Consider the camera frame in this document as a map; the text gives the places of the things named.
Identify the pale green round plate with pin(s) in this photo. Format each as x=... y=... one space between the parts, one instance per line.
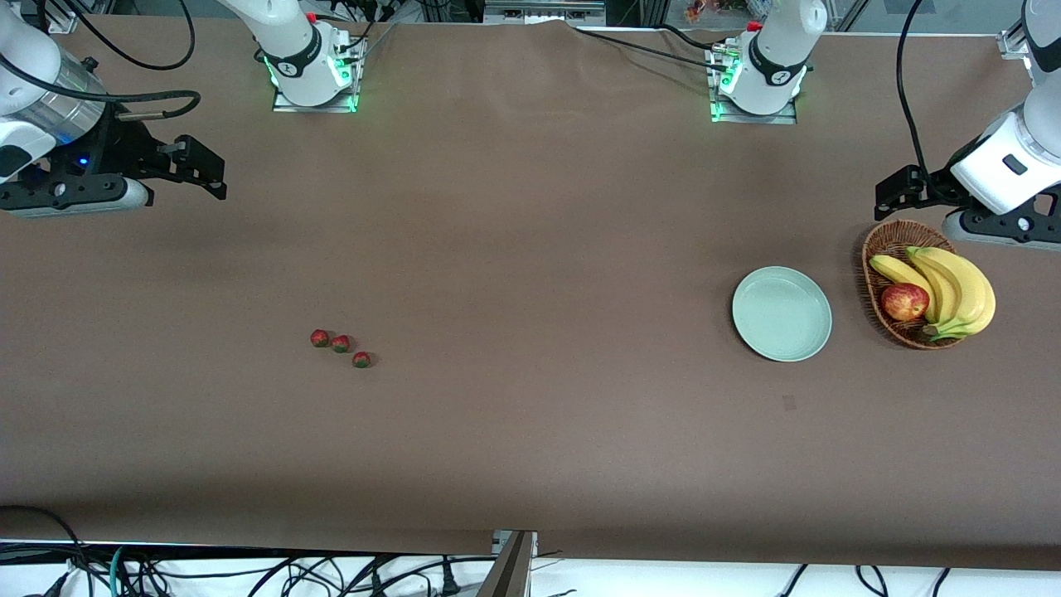
x=783 y=323

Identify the brown wicker basket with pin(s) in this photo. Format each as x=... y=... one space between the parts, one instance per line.
x=891 y=245

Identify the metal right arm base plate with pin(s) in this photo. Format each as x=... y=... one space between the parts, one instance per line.
x=315 y=106

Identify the large yellow banana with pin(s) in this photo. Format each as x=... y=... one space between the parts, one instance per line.
x=978 y=290

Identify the brown table cover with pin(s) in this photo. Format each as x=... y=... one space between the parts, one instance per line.
x=530 y=414

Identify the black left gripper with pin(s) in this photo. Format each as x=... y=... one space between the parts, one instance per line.
x=935 y=184

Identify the red toy strawberry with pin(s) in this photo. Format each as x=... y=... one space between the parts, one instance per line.
x=340 y=343
x=361 y=359
x=320 y=338

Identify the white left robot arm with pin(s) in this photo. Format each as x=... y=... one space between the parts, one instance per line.
x=986 y=178

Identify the grey metal background box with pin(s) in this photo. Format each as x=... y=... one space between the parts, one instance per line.
x=539 y=12

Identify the aluminium frame profile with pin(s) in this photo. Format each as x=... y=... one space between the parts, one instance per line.
x=1013 y=43
x=62 y=22

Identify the aluminium post with bracket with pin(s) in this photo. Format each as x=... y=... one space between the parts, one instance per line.
x=506 y=572

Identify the small yellow banana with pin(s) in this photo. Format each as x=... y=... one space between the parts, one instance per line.
x=899 y=272

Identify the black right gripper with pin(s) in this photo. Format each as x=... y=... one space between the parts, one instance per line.
x=118 y=146

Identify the red apple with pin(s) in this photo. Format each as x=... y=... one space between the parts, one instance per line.
x=903 y=303

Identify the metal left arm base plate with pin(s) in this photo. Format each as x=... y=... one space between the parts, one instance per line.
x=754 y=118

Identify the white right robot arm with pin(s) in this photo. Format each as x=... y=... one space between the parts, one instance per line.
x=290 y=50

